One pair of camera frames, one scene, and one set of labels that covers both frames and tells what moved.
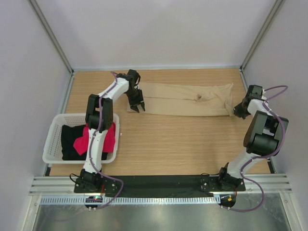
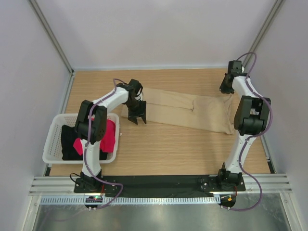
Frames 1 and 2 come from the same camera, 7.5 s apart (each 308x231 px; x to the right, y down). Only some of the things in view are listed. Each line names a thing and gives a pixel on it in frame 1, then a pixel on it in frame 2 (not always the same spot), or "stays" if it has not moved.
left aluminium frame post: [52, 34] stays
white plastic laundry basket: [52, 150] stays
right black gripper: [237, 110] -> [224, 90]
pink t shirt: [81, 143] stays
